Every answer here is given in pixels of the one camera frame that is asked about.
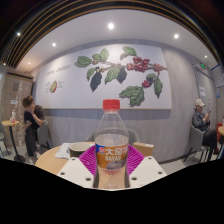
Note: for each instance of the tan cardboard box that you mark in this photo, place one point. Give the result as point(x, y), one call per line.
point(145, 149)

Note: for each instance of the coffee branch wall mural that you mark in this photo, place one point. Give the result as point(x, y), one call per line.
point(70, 86)

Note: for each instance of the clear red-capped water bottle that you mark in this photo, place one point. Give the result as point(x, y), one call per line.
point(111, 146)

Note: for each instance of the white wall notice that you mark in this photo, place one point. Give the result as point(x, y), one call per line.
point(202, 91)

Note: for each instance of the green exit sign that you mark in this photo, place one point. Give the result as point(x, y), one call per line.
point(202, 66)

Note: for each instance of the person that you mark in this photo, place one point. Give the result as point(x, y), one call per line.
point(200, 121)
point(30, 128)

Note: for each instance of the small round wooden side table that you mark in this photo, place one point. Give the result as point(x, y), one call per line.
point(10, 123)

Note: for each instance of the small clear bottle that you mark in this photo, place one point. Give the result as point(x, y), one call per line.
point(13, 117)

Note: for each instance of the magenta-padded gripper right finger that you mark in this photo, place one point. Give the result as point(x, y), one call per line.
point(146, 170)

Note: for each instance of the round ceiling lights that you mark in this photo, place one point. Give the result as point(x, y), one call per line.
point(110, 25)

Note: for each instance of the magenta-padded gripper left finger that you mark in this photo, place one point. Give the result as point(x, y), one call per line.
point(75, 171)

